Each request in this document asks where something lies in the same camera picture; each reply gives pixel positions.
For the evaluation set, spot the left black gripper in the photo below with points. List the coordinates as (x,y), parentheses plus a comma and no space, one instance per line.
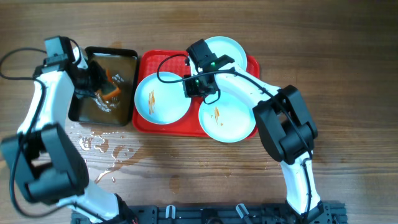
(99,78)

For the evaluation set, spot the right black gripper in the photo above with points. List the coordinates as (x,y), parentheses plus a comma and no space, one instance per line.
(190,91)

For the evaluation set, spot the orange green sponge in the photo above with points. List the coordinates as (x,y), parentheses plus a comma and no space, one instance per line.
(110,91)

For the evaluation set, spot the light blue plate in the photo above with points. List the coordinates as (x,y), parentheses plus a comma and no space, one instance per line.
(160,98)
(227,119)
(229,52)

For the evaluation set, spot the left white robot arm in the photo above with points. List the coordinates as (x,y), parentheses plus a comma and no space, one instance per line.
(44,164)

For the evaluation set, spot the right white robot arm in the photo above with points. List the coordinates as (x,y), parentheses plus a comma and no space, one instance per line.
(286,129)

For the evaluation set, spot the black water tray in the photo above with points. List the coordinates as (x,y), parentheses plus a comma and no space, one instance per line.
(122,64)

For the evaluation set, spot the red plastic tray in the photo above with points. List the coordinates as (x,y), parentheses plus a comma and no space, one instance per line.
(189,125)

